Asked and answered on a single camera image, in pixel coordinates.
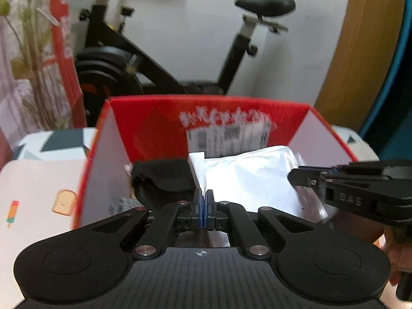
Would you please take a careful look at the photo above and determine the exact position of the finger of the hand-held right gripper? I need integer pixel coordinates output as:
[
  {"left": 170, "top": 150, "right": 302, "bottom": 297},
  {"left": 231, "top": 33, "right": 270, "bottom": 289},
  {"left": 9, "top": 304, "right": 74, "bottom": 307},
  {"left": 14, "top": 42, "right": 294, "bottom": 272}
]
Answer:
[
  {"left": 288, "top": 166, "right": 338, "bottom": 197},
  {"left": 333, "top": 161, "right": 391, "bottom": 177}
]

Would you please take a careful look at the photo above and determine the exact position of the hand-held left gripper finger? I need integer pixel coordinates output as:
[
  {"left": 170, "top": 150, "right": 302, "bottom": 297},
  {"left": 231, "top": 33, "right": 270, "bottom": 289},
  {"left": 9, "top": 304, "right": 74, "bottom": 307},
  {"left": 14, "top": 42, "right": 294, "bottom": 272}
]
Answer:
[
  {"left": 208, "top": 190, "right": 314, "bottom": 260},
  {"left": 92, "top": 189, "right": 205, "bottom": 260}
]

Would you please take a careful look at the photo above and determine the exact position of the blue and white soft pouch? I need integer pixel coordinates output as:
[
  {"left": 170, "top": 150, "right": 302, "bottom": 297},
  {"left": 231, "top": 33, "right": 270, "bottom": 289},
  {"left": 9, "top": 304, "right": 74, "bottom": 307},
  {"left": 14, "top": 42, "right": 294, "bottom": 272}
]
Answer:
[{"left": 188, "top": 145, "right": 329, "bottom": 248}]

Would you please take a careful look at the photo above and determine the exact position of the black soft cloth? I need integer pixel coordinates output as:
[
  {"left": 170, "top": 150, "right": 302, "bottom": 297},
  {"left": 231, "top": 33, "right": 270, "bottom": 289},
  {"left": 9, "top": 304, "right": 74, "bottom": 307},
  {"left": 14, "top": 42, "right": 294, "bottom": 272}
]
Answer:
[{"left": 130, "top": 159, "right": 198, "bottom": 208}]

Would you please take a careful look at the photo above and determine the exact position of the red cardboard box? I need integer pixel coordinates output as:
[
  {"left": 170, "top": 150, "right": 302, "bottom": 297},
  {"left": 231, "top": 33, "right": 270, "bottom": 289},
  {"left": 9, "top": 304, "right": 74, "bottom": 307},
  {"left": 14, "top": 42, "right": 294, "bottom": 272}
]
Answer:
[{"left": 72, "top": 95, "right": 359, "bottom": 229}]

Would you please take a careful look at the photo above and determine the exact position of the person's right hand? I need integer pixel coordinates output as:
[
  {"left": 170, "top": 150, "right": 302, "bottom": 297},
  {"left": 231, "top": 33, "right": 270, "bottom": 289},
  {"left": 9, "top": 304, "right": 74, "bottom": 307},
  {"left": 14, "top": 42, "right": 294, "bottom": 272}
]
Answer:
[{"left": 384, "top": 227, "right": 407, "bottom": 285}]

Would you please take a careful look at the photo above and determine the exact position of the blue curtain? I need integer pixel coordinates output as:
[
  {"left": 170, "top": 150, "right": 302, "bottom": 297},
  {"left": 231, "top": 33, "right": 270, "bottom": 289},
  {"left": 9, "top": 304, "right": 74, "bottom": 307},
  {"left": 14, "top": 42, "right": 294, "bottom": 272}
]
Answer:
[{"left": 357, "top": 0, "right": 412, "bottom": 161}]

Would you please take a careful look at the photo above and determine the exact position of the wooden door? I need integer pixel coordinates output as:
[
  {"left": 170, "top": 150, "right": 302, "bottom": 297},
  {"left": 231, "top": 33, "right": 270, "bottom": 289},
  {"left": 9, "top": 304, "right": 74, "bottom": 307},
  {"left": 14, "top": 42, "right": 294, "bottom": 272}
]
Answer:
[{"left": 314, "top": 0, "right": 406, "bottom": 136}]

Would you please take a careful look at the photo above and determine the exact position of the black exercise bike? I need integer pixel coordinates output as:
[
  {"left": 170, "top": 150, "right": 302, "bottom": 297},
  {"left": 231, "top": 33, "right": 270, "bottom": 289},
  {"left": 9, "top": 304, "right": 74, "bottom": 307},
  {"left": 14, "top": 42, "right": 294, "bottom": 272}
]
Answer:
[{"left": 75, "top": 0, "right": 297, "bottom": 95}]

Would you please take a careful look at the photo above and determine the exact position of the red floral printed curtain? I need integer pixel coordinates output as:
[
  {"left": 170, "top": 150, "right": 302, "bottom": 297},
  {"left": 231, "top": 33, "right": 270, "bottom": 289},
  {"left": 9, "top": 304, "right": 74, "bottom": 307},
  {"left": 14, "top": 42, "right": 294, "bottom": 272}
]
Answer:
[{"left": 0, "top": 0, "right": 87, "bottom": 136}]

